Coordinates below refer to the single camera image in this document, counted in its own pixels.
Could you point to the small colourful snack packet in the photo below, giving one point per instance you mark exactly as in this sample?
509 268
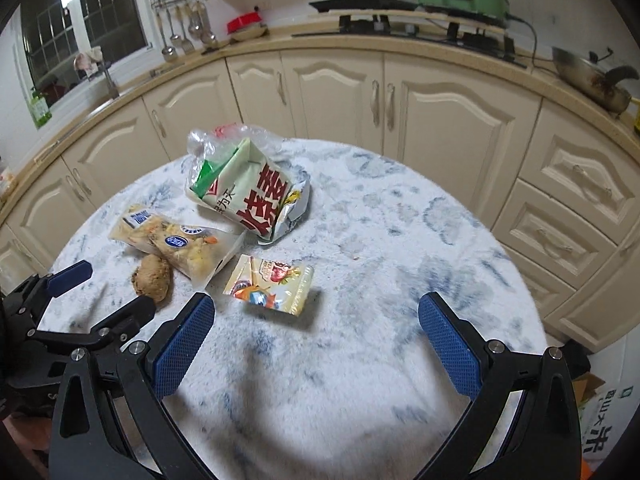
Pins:
270 285

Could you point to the steel wok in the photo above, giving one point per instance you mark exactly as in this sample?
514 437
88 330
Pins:
585 77

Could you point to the white printed sack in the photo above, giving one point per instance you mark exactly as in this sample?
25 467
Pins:
602 425

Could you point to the brown cookie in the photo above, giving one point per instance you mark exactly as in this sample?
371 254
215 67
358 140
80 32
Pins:
152 277

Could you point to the black frying pan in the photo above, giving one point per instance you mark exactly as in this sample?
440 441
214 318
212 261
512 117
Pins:
360 5

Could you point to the large white red print bag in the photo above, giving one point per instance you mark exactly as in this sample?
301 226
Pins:
245 195

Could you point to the cream lower kitchen cabinets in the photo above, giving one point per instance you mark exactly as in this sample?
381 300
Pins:
325 90

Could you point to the black cloth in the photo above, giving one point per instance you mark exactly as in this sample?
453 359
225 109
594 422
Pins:
575 360

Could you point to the hanging utensil rack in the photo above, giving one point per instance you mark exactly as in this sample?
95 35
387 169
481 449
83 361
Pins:
185 20

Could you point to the red bowl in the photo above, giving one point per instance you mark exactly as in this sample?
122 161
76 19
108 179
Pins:
245 24

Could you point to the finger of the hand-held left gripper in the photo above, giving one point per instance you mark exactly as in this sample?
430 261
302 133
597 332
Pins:
70 277
125 317

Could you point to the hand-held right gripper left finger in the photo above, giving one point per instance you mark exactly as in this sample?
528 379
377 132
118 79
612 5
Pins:
182 345

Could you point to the dark window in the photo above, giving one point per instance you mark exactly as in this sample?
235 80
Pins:
85 25

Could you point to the pink cloth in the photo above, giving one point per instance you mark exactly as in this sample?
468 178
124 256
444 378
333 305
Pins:
90 60

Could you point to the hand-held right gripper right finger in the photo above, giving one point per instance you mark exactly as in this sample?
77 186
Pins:
450 345

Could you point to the black gas stove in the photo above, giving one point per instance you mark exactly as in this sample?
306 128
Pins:
400 27

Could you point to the pale packet with blue label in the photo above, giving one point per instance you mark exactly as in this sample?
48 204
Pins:
132 225

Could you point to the clear packet of yellow snacks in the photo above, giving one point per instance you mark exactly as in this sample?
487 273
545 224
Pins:
200 255

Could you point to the sink faucet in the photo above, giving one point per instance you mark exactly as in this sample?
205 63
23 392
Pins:
107 80

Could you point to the green dish soap bottle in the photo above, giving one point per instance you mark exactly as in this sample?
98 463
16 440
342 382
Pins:
40 110

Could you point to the cardboard box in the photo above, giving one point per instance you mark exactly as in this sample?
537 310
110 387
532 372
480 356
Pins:
587 400

